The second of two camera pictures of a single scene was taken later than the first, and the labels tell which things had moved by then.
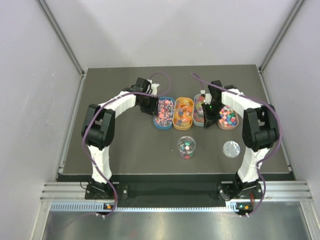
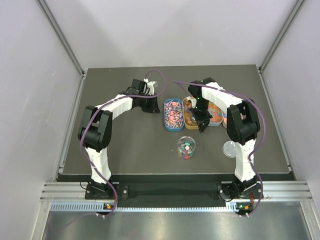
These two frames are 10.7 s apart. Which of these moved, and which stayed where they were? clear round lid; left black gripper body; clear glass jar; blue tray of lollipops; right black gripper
Moved: right black gripper; blue tray of lollipops
Stayed: clear glass jar; left black gripper body; clear round lid
